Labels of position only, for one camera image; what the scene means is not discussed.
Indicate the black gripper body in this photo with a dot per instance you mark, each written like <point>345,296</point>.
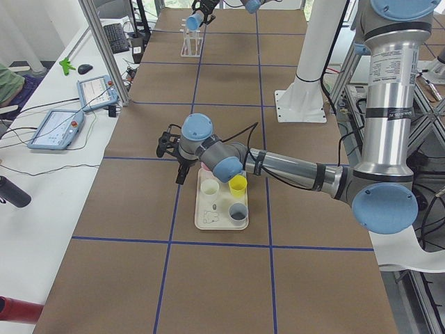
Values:
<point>208,5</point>
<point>185,161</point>

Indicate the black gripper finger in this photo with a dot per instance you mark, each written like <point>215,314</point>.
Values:
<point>210,19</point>
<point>187,170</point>
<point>180,176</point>
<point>195,7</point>

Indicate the light blue plastic cup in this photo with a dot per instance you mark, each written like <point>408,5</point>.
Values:
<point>194,21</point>

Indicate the cream white plastic cup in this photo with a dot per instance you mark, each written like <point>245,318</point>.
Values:
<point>209,190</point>

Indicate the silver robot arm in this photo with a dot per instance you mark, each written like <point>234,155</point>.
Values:
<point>251,6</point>
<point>378,188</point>

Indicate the pink plastic cup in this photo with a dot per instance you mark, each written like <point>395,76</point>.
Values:
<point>205,167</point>

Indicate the yellow plastic cup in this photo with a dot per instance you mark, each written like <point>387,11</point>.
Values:
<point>238,185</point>

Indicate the grey plastic cup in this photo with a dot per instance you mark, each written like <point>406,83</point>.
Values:
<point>238,212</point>

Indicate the cream plastic tray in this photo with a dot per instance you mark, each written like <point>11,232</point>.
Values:
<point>215,215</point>

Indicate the black box with label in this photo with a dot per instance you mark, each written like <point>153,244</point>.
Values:
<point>137,49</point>

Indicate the black computer keyboard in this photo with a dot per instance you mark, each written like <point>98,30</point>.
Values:
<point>116,38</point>

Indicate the far blue teach pendant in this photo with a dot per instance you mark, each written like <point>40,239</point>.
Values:
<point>96,93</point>

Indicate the blue teach pendant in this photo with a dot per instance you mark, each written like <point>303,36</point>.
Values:
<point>96,93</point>
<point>57,130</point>

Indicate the black computer mouse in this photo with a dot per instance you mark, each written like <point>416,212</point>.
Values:
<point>84,69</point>

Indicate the near blue teach pendant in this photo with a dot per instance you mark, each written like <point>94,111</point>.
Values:
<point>57,130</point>

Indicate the green plastic toy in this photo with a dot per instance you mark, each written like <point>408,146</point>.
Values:
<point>66,66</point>

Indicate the black water bottle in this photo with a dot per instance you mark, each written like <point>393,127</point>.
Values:
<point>11,193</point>

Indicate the red cylinder object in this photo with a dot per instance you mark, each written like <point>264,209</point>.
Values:
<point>19,311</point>

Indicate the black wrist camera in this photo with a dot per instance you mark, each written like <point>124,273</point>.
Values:
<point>168,142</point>

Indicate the white wire cup rack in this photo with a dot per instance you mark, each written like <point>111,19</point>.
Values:
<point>193,40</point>

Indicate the aluminium frame post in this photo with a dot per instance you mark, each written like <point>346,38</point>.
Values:
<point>104,48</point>

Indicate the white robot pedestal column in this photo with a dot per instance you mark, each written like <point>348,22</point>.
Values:
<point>302,101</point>

